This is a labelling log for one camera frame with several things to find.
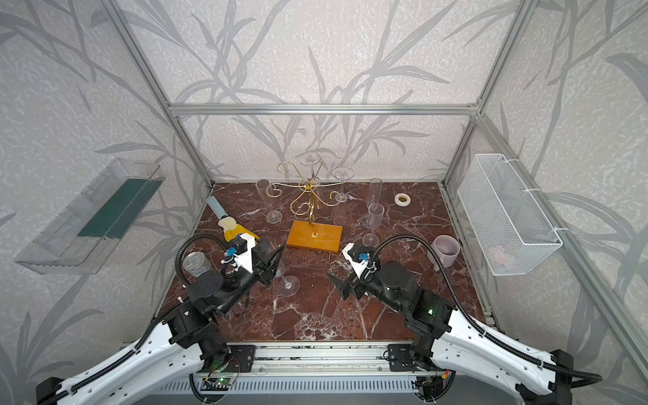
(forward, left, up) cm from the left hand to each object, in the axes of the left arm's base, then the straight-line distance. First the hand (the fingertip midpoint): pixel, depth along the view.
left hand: (278, 246), depth 66 cm
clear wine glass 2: (+29, -30, -7) cm, 42 cm away
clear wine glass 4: (-3, -1, -19) cm, 19 cm away
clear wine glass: (+30, +12, -8) cm, 33 cm away
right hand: (-2, -17, -2) cm, 17 cm away
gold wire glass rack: (+22, -4, -28) cm, 36 cm away
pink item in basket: (+2, -63, -6) cm, 63 cm away
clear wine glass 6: (+24, -17, +4) cm, 30 cm away
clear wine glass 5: (+29, -8, +5) cm, 30 cm away
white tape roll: (+41, -46, -28) cm, 67 cm away
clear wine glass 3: (+25, -31, -18) cm, 44 cm away
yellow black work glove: (+24, +28, -27) cm, 45 cm away
